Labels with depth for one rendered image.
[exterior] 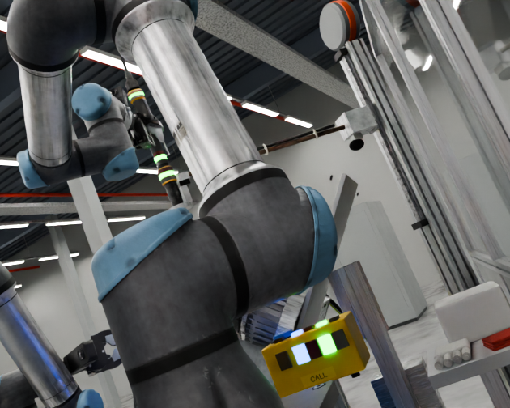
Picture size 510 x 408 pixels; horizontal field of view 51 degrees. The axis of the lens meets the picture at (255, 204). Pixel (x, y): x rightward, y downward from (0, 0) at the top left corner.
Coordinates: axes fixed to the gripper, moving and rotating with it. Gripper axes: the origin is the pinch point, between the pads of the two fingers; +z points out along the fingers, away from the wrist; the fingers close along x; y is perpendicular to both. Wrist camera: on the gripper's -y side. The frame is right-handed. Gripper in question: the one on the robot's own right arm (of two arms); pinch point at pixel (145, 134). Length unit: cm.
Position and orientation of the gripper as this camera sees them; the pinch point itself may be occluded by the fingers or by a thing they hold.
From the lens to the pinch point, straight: 144.0
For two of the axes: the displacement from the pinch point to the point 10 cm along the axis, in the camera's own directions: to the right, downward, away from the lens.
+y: 3.7, 9.1, -1.7
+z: 1.4, 1.2, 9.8
